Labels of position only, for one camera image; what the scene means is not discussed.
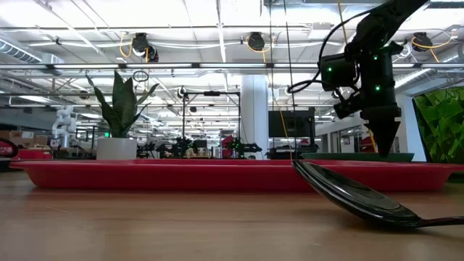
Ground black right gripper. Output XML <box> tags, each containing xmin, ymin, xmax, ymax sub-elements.
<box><xmin>332</xmin><ymin>41</ymin><xmax>404</xmax><ymax>158</ymax></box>

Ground teal round plate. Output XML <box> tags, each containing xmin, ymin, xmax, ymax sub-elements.
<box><xmin>300</xmin><ymin>152</ymin><xmax>415</xmax><ymax>163</ymax></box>

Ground green textured glass cup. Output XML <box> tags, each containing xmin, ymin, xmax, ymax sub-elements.
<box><xmin>412</xmin><ymin>85</ymin><xmax>464</xmax><ymax>183</ymax></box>

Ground black spoon with teal handle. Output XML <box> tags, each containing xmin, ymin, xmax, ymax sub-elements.
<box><xmin>291</xmin><ymin>159</ymin><xmax>464</xmax><ymax>231</ymax></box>

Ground red plastic tray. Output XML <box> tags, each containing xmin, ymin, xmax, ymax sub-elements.
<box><xmin>9</xmin><ymin>158</ymin><xmax>464</xmax><ymax>193</ymax></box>

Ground red storage bins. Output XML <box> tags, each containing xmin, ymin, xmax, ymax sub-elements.
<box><xmin>358</xmin><ymin>134</ymin><xmax>376</xmax><ymax>154</ymax></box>

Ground white round column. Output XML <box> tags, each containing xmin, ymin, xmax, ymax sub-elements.
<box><xmin>240</xmin><ymin>74</ymin><xmax>270</xmax><ymax>160</ymax></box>

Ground black and red background robot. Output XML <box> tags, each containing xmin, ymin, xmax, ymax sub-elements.
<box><xmin>220</xmin><ymin>135</ymin><xmax>263</xmax><ymax>160</ymax></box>

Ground long ceiling light bar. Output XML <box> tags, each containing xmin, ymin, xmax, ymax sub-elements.
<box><xmin>0</xmin><ymin>62</ymin><xmax>464</xmax><ymax>70</ymax></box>

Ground green snake plant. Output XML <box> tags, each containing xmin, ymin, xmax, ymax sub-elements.
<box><xmin>86</xmin><ymin>70</ymin><xmax>160</xmax><ymax>139</ymax></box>

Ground white plant pot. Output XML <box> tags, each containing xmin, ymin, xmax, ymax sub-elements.
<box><xmin>96</xmin><ymin>136</ymin><xmax>138</xmax><ymax>161</ymax></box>

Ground red flat box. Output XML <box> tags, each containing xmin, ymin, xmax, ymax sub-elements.
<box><xmin>14</xmin><ymin>149</ymin><xmax>54</xmax><ymax>161</ymax></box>

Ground brown cardboard boxes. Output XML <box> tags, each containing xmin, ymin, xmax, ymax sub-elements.
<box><xmin>0</xmin><ymin>129</ymin><xmax>50</xmax><ymax>148</ymax></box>

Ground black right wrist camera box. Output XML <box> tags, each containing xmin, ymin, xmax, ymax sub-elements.
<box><xmin>318</xmin><ymin>52</ymin><xmax>358</xmax><ymax>92</ymax></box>

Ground black wall monitor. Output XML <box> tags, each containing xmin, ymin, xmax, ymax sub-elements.
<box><xmin>268</xmin><ymin>109</ymin><xmax>316</xmax><ymax>138</ymax></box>

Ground thin yellow hanging cable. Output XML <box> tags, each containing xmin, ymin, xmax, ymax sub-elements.
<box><xmin>265</xmin><ymin>68</ymin><xmax>293</xmax><ymax>160</ymax></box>

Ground black ceiling cable reel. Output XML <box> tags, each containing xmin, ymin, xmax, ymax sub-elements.
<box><xmin>246</xmin><ymin>31</ymin><xmax>267</xmax><ymax>52</ymax></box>
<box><xmin>130</xmin><ymin>32</ymin><xmax>160</xmax><ymax>64</ymax></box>
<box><xmin>411</xmin><ymin>31</ymin><xmax>434</xmax><ymax>53</ymax></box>

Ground black hanging cable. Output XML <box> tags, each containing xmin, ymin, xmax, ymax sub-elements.
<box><xmin>268</xmin><ymin>0</ymin><xmax>275</xmax><ymax>111</ymax></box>
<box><xmin>282</xmin><ymin>0</ymin><xmax>297</xmax><ymax>160</ymax></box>

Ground thick yellow hanging cable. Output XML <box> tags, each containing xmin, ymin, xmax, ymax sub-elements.
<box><xmin>336</xmin><ymin>0</ymin><xmax>379</xmax><ymax>154</ymax></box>

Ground black metal frame rig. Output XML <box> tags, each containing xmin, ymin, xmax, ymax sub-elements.
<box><xmin>181</xmin><ymin>91</ymin><xmax>242</xmax><ymax>160</ymax></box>

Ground hanging black cable ring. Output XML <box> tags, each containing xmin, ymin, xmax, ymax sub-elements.
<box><xmin>132</xmin><ymin>69</ymin><xmax>150</xmax><ymax>83</ymax></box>

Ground red object with black ring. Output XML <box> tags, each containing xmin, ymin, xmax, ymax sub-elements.
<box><xmin>0</xmin><ymin>137</ymin><xmax>19</xmax><ymax>159</ymax></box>

